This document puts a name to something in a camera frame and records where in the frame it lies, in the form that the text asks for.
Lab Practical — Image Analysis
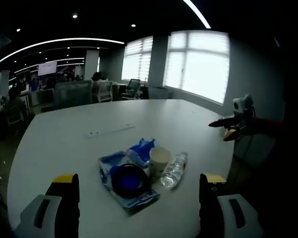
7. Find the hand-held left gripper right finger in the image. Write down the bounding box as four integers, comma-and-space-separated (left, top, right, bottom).
200, 173, 264, 238

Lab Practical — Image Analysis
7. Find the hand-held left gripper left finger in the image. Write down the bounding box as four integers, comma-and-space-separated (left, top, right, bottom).
14, 173, 80, 238

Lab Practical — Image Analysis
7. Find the clear plastic water bottle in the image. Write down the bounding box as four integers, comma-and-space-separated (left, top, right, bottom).
160, 151, 189, 190

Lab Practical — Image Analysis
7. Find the black cable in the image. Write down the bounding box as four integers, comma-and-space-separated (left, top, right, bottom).
111, 163, 149, 199

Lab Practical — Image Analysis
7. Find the white paper cup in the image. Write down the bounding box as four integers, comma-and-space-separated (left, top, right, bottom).
149, 146, 172, 179

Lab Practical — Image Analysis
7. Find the blue and white plastic bag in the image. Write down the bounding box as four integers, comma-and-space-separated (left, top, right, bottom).
98, 151, 161, 215

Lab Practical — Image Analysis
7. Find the blue tissue pack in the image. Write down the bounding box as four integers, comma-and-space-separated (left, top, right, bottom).
126, 137, 156, 166

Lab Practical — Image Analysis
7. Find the white table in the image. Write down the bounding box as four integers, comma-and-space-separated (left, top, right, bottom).
6, 98, 236, 238

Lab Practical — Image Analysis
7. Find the window with blinds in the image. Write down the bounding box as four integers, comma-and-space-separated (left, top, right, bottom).
121, 36, 154, 82
163, 31, 230, 105

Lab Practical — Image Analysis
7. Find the white built-in power strip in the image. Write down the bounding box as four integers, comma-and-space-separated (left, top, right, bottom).
85, 125, 136, 139

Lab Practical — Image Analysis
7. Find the white office chair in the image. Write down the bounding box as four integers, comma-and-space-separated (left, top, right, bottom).
96, 81, 114, 103
4, 105, 26, 129

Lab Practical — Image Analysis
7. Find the dark mesh office chair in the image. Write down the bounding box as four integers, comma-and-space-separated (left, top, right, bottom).
123, 78, 142, 100

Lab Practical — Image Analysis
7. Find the grey desk partition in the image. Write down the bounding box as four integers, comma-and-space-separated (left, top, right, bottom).
55, 80, 92, 110

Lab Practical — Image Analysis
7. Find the wall screen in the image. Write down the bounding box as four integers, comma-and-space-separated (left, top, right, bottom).
37, 61, 58, 76

